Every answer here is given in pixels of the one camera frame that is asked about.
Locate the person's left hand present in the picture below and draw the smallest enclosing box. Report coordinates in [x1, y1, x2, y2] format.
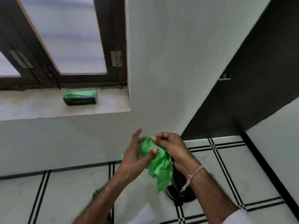
[116, 128, 159, 184]

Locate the person's right hand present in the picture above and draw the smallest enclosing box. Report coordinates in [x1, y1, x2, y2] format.
[152, 132, 202, 178]

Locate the green garbage bag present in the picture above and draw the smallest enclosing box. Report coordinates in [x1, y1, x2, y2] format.
[121, 135, 174, 193]

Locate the green black garbage bag box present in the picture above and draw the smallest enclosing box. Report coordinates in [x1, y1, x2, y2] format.
[63, 91, 97, 106]

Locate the person's left forearm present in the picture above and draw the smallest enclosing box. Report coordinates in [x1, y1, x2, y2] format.
[74, 175, 131, 224]

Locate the person's right forearm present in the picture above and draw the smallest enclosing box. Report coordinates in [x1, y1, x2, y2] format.
[187, 168, 239, 224]

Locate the pale thread wristband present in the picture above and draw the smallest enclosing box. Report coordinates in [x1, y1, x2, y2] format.
[180, 165, 204, 193]

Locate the silver window hinge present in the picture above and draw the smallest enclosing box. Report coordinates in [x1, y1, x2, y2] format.
[110, 50, 123, 67]
[9, 50, 34, 69]

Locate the white stone window sill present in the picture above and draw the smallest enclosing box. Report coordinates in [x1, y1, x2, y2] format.
[0, 87, 131, 122]

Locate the dark window latch bolt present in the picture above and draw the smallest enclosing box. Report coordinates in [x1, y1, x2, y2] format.
[45, 65, 62, 89]

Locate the frosted glass window pane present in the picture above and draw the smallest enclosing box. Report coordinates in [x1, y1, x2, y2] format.
[17, 0, 107, 74]
[0, 51, 21, 77]

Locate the dark wooden window frame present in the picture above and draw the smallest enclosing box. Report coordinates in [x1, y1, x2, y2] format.
[0, 0, 128, 89]

